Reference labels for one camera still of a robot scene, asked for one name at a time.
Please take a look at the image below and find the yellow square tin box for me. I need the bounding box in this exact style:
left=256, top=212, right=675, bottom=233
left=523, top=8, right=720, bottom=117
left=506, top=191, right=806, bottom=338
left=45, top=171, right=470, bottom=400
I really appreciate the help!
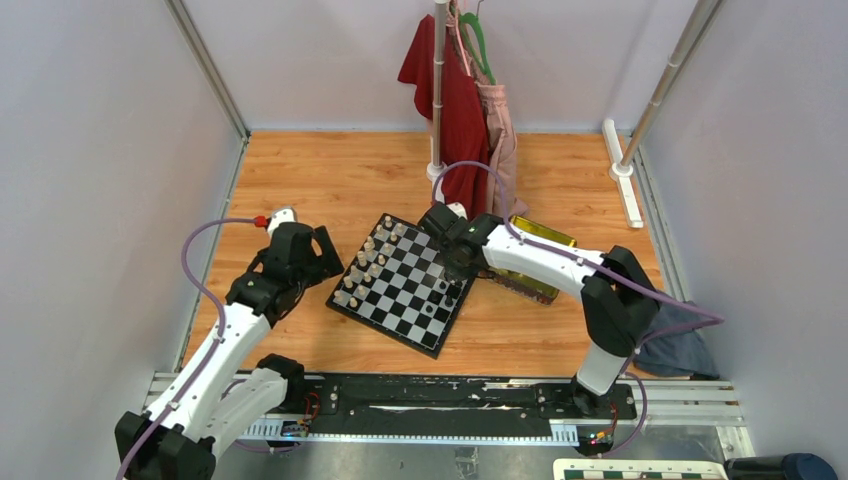
left=484, top=215, right=583, bottom=305

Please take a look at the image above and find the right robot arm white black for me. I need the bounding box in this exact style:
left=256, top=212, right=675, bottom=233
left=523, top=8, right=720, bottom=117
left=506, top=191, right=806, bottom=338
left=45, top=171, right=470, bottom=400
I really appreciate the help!
left=418, top=202, right=660, bottom=418

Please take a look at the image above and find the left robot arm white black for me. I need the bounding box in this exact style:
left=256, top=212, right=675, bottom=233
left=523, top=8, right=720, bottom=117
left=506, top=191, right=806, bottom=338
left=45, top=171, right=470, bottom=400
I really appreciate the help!
left=115, top=207, right=344, bottom=479

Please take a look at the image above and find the white chess pieces row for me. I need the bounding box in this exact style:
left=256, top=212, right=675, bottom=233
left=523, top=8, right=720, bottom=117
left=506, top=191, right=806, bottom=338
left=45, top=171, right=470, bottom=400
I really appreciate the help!
left=330, top=215, right=406, bottom=310

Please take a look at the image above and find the pink hanging garment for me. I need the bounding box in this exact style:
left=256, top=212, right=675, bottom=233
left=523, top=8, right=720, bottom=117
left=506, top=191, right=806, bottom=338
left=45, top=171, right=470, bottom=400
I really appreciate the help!
left=447, top=1, right=529, bottom=216

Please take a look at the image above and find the white clothes rack pole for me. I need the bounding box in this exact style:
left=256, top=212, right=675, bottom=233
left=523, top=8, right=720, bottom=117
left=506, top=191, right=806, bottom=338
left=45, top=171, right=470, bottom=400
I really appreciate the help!
left=426, top=0, right=449, bottom=202

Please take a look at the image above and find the black white chessboard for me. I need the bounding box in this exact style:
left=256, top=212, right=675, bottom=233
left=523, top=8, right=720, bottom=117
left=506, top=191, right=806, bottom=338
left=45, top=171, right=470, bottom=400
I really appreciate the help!
left=325, top=213, right=474, bottom=358

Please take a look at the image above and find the red hanging shirt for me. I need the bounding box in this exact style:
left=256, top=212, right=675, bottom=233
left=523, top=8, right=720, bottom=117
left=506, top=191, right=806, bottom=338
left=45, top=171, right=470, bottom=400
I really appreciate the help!
left=398, top=15, right=489, bottom=218

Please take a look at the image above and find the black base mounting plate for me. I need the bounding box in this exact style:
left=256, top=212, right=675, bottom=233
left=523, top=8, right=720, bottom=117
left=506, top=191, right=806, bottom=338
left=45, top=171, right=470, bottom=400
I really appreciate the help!
left=273, top=373, right=639, bottom=439

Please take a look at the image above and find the white rack foot bar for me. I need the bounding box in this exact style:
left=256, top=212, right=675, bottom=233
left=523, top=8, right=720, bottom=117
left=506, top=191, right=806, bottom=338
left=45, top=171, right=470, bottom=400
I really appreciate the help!
left=601, top=118, right=645, bottom=229

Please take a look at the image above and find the green clothes hanger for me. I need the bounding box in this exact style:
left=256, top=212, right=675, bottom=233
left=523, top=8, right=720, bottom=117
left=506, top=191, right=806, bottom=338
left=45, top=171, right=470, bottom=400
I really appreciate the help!
left=459, top=12, right=496, bottom=85

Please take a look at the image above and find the grey crumpled cloth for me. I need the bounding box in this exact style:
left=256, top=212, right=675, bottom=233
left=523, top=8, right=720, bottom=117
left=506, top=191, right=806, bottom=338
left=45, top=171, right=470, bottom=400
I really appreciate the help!
left=633, top=303, right=720, bottom=380

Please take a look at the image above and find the silver diagonal rack pole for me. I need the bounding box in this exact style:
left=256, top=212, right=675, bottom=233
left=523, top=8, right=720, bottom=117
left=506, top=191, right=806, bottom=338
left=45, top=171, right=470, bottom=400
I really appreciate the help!
left=623, top=0, right=723, bottom=165

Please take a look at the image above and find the dark blue object corner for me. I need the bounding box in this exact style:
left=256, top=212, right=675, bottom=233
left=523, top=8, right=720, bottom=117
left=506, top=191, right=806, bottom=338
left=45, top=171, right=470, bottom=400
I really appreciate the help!
left=723, top=453, right=838, bottom=480

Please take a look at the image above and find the aluminium frame rail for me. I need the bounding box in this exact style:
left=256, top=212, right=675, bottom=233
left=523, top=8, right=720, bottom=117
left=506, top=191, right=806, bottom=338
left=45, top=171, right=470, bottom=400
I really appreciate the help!
left=114, top=358, right=744, bottom=478

